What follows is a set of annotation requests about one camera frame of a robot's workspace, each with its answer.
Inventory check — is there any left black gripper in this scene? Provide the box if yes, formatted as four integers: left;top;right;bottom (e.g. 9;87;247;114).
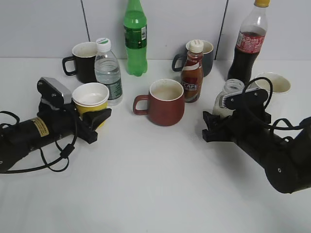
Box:
37;102;112;144

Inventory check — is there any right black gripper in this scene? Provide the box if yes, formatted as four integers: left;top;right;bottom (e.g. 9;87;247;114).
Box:
202;109;272;143

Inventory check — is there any yellow paper cup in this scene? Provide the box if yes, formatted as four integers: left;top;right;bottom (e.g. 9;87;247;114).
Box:
72;83;110;118

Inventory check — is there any milk bottle without cap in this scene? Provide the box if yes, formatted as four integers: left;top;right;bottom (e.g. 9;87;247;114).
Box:
212;79;244;119

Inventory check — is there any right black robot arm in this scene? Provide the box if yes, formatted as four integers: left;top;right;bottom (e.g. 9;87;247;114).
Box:
202;110;311;194

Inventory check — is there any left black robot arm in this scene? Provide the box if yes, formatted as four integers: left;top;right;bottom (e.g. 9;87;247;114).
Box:
0;102;112;174

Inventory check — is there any clear water bottle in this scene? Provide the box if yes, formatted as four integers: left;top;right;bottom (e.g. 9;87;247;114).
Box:
94;38;123;106

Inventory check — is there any brown coffee bottle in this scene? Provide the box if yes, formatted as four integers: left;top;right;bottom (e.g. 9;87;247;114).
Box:
181;39;204;103

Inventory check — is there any red ceramic mug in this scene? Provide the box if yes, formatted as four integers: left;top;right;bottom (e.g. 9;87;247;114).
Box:
133;79;185;126

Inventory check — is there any black mug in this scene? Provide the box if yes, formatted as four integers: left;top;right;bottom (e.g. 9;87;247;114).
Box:
62;42;97;83

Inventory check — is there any dark grey mug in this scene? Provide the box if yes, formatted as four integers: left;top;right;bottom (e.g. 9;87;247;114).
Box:
172;40;214;77

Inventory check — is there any white ceramic mug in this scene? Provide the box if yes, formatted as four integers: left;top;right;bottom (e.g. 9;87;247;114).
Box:
250;72;291;94

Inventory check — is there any cola bottle yellow cap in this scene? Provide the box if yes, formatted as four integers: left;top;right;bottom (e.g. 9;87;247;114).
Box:
227;0;270;84

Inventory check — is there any green soda bottle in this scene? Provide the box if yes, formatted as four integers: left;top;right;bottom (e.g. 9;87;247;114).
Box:
123;0;148;77

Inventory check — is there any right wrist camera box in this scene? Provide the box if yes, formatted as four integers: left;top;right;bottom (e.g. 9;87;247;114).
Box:
225;87;268;110

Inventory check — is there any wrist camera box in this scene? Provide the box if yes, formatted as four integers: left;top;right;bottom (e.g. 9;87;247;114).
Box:
225;87;268;110
37;77;72;108

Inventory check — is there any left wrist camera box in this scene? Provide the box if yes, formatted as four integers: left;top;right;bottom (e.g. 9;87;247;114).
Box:
37;77;72;108

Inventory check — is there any right black cable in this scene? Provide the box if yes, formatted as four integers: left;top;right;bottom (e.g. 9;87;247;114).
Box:
239;77;311;144

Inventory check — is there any black cable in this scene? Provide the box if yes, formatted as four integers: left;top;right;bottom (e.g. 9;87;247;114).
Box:
0;106;80;173
239;77;311;144

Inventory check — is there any left black cable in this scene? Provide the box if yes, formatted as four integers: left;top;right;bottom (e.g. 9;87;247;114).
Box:
0;106;80;173

